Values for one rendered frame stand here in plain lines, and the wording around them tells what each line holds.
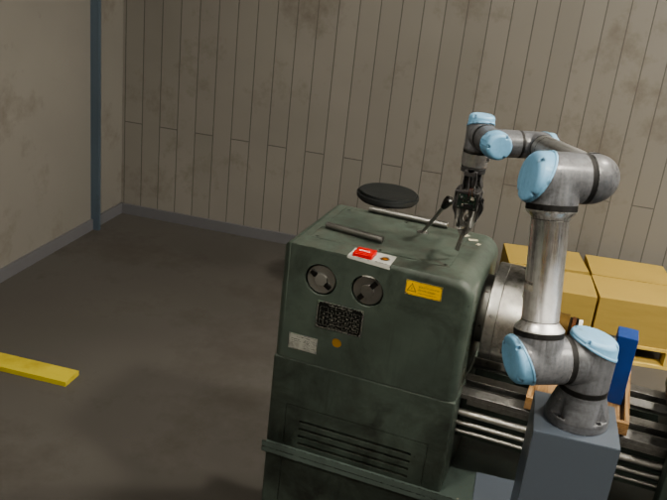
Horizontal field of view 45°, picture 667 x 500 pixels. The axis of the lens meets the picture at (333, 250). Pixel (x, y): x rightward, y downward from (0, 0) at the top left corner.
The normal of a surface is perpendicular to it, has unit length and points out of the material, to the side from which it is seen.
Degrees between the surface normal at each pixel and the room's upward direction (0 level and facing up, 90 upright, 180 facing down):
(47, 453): 0
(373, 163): 90
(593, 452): 90
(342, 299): 90
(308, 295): 90
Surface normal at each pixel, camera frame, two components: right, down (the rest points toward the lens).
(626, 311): -0.14, 0.34
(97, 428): 0.11, -0.93
